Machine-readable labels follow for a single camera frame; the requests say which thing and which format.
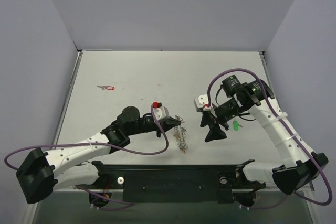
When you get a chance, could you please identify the silver metal keyring disc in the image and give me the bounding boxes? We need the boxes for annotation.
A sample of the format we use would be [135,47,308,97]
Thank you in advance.
[173,115,188,154]

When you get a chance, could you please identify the aluminium frame rail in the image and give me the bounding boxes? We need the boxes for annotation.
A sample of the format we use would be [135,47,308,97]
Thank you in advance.
[31,179,316,198]

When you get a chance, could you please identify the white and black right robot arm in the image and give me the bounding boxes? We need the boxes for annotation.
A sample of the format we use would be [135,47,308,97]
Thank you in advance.
[194,75,329,195]

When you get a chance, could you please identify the key with green tag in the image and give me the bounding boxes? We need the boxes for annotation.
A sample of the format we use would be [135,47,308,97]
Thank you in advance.
[233,120,243,131]

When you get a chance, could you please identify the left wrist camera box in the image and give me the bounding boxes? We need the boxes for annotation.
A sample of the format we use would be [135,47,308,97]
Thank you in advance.
[152,101,170,122]

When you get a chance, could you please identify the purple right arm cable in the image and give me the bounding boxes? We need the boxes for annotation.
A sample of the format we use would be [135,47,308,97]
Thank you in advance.
[207,68,332,210]

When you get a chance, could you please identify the key with red tag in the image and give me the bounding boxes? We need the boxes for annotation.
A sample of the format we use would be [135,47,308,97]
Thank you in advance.
[97,86,115,91]

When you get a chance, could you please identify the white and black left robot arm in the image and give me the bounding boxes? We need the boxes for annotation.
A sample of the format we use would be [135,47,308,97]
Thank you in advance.
[16,105,182,204]

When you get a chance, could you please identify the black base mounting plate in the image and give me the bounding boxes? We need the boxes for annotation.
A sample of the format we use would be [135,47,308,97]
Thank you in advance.
[80,162,266,206]

